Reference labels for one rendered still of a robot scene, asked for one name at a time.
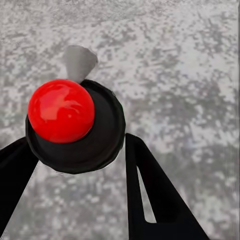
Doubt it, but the insectifuge atomizer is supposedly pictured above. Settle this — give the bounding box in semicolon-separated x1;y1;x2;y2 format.
25;44;126;175

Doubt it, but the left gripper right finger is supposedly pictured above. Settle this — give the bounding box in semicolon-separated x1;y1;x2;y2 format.
124;133;210;240

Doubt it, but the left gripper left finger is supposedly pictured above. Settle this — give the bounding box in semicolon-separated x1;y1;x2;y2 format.
0;136;40;238

